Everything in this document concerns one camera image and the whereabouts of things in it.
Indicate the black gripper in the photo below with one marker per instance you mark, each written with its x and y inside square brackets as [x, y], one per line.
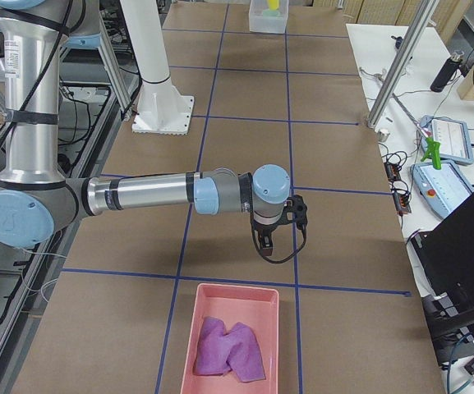
[264, 229]

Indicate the purple cloth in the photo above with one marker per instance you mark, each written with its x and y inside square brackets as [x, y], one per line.
[220, 351]

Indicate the yellow cup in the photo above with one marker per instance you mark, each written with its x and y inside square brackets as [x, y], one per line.
[273, 5]

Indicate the green bowl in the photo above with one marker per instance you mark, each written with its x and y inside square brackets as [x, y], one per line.
[271, 13]

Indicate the pink plastic bin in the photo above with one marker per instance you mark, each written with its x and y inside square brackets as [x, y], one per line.
[257, 308]

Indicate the small metal cylinder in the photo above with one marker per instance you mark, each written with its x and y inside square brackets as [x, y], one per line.
[382, 135]

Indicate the near blue teach pendant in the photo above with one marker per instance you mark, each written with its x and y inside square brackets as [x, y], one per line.
[444, 189]

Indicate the blue teach pendant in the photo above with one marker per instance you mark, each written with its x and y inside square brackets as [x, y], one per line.
[453, 135]
[444, 189]

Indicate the reacher grabber tool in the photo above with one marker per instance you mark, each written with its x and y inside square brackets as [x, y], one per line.
[432, 150]

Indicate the black monitor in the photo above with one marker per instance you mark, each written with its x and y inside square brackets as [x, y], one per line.
[447, 254]

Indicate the clear plastic bin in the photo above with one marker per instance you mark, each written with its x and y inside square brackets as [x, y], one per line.
[268, 25]

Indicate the far blue teach pendant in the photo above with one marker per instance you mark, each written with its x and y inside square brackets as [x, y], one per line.
[453, 135]

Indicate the black water bottle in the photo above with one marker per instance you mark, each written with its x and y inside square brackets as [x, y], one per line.
[447, 71]

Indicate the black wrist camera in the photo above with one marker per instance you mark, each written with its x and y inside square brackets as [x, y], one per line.
[297, 212]

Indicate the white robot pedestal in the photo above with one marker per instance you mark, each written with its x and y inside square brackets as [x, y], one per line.
[161, 109]

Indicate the aluminium frame post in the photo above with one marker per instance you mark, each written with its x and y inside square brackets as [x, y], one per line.
[411, 39]

